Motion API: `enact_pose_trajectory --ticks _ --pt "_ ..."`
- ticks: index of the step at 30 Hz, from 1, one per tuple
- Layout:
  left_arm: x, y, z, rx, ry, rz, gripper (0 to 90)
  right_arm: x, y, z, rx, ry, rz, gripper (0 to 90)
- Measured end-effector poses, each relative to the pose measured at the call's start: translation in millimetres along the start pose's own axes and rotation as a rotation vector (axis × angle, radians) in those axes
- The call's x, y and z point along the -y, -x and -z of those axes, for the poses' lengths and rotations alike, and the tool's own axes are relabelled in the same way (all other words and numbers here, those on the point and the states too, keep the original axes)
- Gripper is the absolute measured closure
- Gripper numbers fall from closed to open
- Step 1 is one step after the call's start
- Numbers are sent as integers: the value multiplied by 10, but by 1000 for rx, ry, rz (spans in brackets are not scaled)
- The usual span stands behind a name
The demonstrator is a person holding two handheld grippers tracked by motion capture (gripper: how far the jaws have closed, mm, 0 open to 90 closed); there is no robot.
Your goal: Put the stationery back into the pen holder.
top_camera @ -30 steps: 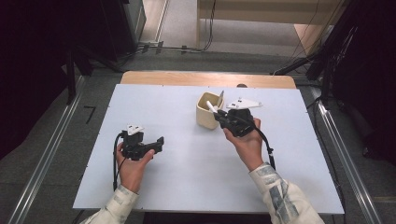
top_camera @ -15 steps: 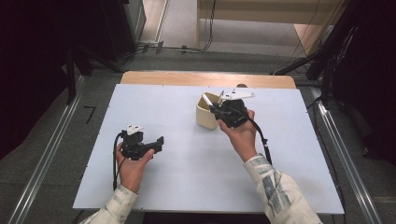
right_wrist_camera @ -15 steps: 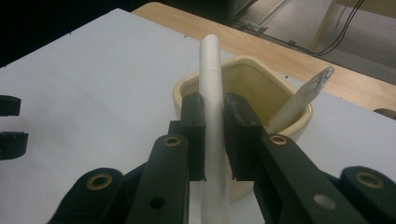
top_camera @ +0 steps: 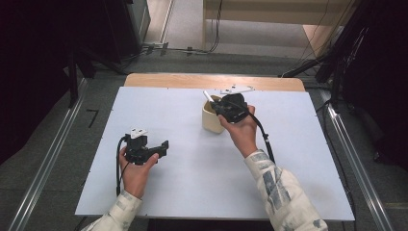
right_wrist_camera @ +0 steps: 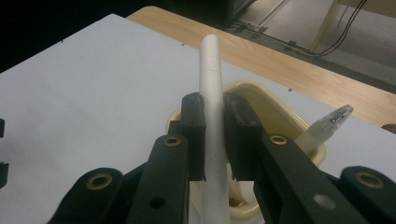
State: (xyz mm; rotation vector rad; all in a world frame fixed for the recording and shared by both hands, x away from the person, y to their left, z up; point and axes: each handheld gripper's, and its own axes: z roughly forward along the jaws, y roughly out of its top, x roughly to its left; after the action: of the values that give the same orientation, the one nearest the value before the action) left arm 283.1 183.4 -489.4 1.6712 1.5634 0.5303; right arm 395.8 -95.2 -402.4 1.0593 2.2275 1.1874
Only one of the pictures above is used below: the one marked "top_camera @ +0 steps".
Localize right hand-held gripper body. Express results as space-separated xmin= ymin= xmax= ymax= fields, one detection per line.
xmin=219 ymin=85 xmax=256 ymax=124

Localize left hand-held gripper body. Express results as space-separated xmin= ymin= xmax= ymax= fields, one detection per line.
xmin=124 ymin=128 xmax=158 ymax=167

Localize beige square pen holder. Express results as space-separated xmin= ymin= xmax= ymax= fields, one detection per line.
xmin=201 ymin=94 xmax=227 ymax=135

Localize person's right hand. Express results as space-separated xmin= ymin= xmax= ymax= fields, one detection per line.
xmin=217 ymin=105 xmax=259 ymax=159

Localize person's left hand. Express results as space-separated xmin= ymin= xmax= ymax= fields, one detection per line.
xmin=118 ymin=146 xmax=160 ymax=200

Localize white board sheet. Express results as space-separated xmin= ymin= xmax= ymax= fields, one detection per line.
xmin=74 ymin=86 xmax=355 ymax=221

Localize wooden table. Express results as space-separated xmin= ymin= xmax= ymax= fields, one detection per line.
xmin=123 ymin=72 xmax=306 ymax=92

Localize black metal stand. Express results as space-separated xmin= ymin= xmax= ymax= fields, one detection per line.
xmin=65 ymin=47 xmax=128 ymax=109
xmin=278 ymin=0 xmax=370 ymax=110

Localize light wooden furniture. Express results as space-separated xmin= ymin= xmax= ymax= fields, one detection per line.
xmin=202 ymin=0 xmax=357 ymax=57

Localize dark cabinet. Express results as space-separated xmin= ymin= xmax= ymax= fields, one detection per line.
xmin=102 ymin=0 xmax=152 ymax=64

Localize left hand-held gripper cable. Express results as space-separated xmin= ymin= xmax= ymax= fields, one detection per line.
xmin=115 ymin=136 xmax=130 ymax=196

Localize hand-held gripper cable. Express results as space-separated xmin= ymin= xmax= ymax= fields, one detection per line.
xmin=115 ymin=136 xmax=130 ymax=196
xmin=235 ymin=100 xmax=276 ymax=164

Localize right hand-held gripper cable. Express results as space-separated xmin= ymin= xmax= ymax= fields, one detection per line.
xmin=235 ymin=100 xmax=276 ymax=164

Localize black hanging cable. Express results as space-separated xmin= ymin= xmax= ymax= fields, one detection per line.
xmin=205 ymin=0 xmax=224 ymax=54

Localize floor cables with plugs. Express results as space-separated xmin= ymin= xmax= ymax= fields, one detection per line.
xmin=121 ymin=41 xmax=206 ymax=68

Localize aluminium floor rail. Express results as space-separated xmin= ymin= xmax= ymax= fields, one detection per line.
xmin=8 ymin=78 xmax=89 ymax=231
xmin=320 ymin=90 xmax=395 ymax=231

